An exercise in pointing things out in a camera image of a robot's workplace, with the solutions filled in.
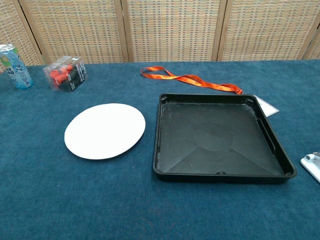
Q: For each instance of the white round plate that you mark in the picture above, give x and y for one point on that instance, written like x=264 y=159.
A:
x=105 y=131

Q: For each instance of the black square plastic tray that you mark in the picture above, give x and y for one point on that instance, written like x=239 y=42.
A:
x=212 y=140

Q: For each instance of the woven rattan folding screen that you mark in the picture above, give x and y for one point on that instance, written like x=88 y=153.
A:
x=175 y=30

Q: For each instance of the clear box red black contents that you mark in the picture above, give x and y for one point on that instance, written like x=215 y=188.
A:
x=66 y=75

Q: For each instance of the white ID badge card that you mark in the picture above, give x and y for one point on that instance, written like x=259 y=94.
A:
x=269 y=109

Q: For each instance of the blue carpet table cover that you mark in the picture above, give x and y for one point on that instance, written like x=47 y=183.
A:
x=75 y=200

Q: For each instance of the blue printed drink can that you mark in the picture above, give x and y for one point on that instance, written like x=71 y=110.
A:
x=17 y=72

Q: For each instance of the white folding phone stand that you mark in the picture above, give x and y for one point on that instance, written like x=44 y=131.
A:
x=312 y=166

